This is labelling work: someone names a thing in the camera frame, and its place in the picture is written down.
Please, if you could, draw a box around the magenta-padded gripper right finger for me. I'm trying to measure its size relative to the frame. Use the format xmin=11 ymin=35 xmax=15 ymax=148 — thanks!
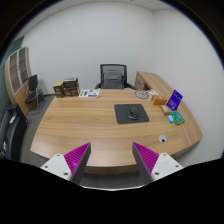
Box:
xmin=131 ymin=141 xmax=184 ymax=185

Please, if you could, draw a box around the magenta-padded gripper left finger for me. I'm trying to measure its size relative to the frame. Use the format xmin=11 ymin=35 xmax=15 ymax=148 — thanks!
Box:
xmin=40 ymin=142 xmax=92 ymax=185

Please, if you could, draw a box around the dark grey mouse pad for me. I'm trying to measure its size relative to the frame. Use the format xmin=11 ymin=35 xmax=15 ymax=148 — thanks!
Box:
xmin=113 ymin=103 xmax=150 ymax=125

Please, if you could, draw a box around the green packet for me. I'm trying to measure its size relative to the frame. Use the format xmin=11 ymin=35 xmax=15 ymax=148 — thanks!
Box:
xmin=169 ymin=110 xmax=186 ymax=126

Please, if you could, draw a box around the slim tan box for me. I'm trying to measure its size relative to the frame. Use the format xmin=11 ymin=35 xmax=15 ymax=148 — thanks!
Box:
xmin=159 ymin=104 xmax=172 ymax=116

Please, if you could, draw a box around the orange-brown cardboard box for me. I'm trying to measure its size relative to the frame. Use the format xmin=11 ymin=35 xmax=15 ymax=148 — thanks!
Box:
xmin=150 ymin=94 xmax=168 ymax=106

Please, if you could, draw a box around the purple package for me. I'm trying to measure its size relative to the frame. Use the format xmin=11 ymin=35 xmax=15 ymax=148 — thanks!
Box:
xmin=165 ymin=89 xmax=184 ymax=112

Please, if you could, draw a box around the white sheet with coloured prints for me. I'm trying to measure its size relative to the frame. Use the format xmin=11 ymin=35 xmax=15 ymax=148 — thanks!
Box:
xmin=78 ymin=88 xmax=101 ymax=99

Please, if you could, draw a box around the white paper sheet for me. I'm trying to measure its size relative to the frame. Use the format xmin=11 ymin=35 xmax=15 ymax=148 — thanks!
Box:
xmin=146 ymin=88 xmax=160 ymax=97

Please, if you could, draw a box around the large dark brown box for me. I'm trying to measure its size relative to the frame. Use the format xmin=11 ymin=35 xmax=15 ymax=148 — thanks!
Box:
xmin=63 ymin=85 xmax=81 ymax=98

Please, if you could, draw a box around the large black armchair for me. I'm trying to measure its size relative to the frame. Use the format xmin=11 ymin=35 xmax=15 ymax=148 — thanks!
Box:
xmin=0 ymin=103 xmax=28 ymax=161

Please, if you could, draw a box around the small dark brown box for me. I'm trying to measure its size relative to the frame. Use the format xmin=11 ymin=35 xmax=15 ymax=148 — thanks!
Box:
xmin=52 ymin=81 xmax=65 ymax=98

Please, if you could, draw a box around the black cardboard box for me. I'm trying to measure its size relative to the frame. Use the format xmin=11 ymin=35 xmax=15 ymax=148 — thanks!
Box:
xmin=62 ymin=77 xmax=79 ymax=89

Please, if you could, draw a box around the wooden side desk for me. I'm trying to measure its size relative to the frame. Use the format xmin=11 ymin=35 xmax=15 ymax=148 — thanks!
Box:
xmin=134 ymin=70 xmax=171 ymax=98

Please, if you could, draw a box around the grey backpack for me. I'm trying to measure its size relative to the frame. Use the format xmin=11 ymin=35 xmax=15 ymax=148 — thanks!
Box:
xmin=101 ymin=69 xmax=125 ymax=90

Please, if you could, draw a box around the small black chair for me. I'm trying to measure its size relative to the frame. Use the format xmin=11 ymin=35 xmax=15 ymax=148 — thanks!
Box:
xmin=24 ymin=74 xmax=45 ymax=116

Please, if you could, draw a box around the black mesh office chair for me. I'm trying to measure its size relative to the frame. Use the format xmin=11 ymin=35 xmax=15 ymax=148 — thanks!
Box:
xmin=94 ymin=63 xmax=136 ymax=90

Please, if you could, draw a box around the wooden shelf unit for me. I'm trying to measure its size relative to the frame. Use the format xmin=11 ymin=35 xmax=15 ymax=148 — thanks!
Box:
xmin=4 ymin=45 xmax=36 ymax=118

